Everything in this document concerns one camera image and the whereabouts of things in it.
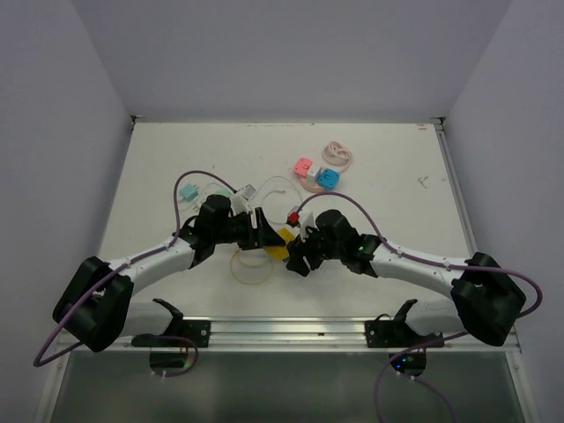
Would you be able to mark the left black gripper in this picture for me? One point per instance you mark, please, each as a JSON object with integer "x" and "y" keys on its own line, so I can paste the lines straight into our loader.
{"x": 264, "y": 236}

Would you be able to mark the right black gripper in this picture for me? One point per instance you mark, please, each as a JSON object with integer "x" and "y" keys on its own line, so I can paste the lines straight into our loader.
{"x": 299, "y": 248}

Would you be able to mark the yellow socket cube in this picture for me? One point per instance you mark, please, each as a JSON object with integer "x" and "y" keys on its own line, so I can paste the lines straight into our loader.
{"x": 280, "y": 253}

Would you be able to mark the pink socket cube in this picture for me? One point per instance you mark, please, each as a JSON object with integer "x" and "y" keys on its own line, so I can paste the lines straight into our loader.
{"x": 302, "y": 166}

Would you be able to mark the teal charger plug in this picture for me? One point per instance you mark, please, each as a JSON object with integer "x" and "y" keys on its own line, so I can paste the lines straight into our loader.
{"x": 188, "y": 192}

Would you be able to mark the green plug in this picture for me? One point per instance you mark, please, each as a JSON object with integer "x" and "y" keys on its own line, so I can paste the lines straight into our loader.
{"x": 224, "y": 192}

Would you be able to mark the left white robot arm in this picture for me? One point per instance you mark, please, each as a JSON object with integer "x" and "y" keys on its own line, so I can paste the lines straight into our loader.
{"x": 95, "y": 306}

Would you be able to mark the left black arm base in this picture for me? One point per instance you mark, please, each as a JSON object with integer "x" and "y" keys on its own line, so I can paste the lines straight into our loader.
{"x": 160, "y": 324}

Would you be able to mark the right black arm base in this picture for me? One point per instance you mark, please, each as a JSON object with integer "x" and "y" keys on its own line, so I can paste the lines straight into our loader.
{"x": 393, "y": 332}

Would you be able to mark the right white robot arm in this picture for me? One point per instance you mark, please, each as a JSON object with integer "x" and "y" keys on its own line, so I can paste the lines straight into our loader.
{"x": 476, "y": 297}

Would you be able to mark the blue socket cube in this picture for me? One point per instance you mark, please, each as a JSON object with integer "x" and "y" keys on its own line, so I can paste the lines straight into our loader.
{"x": 328, "y": 179}

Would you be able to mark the white adapter between cubes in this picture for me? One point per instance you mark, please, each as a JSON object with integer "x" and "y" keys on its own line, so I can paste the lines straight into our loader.
{"x": 313, "y": 173}

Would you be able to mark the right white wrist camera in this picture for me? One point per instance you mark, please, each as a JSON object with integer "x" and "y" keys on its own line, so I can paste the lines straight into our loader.
{"x": 302, "y": 219}

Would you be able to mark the aluminium front rail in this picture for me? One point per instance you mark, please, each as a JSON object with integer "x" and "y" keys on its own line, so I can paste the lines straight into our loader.
{"x": 277, "y": 333}

